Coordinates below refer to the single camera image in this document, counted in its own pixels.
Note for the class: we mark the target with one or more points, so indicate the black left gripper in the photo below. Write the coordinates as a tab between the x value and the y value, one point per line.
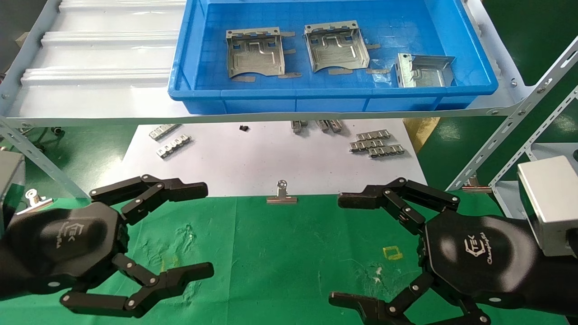
58	243

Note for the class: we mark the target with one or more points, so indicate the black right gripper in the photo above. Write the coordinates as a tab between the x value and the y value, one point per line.
478	257

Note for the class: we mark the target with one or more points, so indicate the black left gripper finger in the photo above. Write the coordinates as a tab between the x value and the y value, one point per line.
180	190

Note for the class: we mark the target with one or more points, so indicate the stamped sheet metal bracket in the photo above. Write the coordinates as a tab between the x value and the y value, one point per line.
255	58
424	74
336	49

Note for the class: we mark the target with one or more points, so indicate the yellow tape square mark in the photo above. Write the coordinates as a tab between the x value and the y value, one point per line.
395	257

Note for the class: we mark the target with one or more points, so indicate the small notched metal strip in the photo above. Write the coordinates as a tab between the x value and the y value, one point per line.
163	132
386	151
296	126
323	125
372	135
174	146
335	126
365	145

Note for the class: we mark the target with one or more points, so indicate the green cloth mat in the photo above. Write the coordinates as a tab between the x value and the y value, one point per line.
293	253

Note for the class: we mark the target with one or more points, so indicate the white paper sheet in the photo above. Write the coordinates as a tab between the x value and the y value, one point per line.
253	158

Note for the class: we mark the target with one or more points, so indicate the blue plastic bin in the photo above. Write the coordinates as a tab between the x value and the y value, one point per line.
253	101

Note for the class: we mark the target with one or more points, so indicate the white ribbed shelf panel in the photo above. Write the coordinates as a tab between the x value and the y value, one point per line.
99	90

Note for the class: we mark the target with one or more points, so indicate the caster wheel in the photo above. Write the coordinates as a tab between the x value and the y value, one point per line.
57	131

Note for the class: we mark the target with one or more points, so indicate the brown cardboard piece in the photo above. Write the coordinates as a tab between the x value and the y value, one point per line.
420	128

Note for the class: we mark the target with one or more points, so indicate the clear plastic film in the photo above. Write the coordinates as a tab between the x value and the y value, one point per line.
384	79

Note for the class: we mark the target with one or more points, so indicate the grey slotted metal shelf frame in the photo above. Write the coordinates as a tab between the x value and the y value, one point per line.
135	121

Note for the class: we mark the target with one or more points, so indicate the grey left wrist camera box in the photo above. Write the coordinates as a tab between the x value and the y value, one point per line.
9	180

